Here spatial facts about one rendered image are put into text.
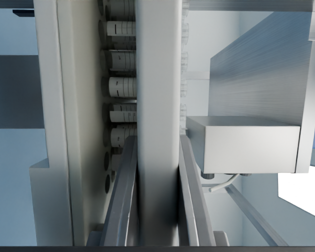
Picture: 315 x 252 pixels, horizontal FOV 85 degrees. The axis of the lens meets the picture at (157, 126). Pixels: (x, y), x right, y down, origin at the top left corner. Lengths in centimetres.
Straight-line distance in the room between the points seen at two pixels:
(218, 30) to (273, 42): 401
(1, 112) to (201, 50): 395
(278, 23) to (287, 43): 7
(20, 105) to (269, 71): 68
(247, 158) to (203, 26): 421
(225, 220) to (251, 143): 411
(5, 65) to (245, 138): 63
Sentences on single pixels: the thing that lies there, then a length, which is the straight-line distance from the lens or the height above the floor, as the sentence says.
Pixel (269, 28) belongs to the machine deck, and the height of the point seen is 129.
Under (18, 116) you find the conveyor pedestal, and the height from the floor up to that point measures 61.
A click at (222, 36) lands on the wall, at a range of 453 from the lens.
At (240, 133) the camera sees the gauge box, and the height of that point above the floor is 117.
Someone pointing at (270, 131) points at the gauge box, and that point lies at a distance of 42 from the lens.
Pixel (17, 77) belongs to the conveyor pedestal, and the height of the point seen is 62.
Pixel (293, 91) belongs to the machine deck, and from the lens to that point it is 48.
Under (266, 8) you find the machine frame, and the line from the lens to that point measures 42.
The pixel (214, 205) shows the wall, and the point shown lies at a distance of 427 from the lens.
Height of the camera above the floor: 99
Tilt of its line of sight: 1 degrees up
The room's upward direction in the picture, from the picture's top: 90 degrees clockwise
